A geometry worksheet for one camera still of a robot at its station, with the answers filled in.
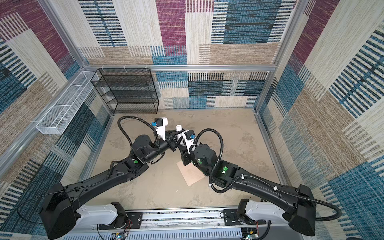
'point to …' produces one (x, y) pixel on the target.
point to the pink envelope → (191, 173)
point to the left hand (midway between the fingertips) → (185, 130)
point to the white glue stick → (178, 128)
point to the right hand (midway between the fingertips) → (181, 146)
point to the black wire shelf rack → (127, 90)
